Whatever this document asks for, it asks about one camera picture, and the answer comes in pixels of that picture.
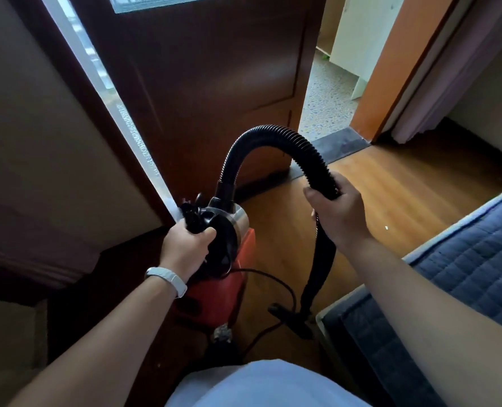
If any white bed frame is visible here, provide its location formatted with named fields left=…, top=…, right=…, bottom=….
left=314, top=177, right=502, bottom=378

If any white wrist watch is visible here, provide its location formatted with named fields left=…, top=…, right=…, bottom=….
left=144, top=266, right=189, bottom=300

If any person's left forearm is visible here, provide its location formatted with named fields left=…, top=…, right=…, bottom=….
left=7, top=277, right=180, bottom=407

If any black vacuum hose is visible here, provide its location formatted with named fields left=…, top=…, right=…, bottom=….
left=172, top=124, right=343, bottom=342

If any dark blue quilted mattress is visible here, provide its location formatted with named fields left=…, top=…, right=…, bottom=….
left=320, top=190, right=502, bottom=407

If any white outdoor cabinet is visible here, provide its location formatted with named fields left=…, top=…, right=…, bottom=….
left=329, top=0, right=406, bottom=101

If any brown balcony door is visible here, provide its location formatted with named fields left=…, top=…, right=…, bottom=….
left=68, top=0, right=328, bottom=204

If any dark stone door sill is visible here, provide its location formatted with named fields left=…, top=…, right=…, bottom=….
left=291, top=127, right=370, bottom=179

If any person's right hand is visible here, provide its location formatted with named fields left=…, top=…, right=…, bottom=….
left=303, top=171, right=372, bottom=253

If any white shirt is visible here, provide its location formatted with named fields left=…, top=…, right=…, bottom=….
left=164, top=359, right=372, bottom=407

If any orange balcony door frame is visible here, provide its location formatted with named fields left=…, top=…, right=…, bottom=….
left=349, top=0, right=462, bottom=142

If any person's left hand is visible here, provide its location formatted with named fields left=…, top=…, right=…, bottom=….
left=159, top=219, right=218, bottom=284

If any black power cord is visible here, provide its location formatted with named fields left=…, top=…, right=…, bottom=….
left=179, top=192, right=298, bottom=361

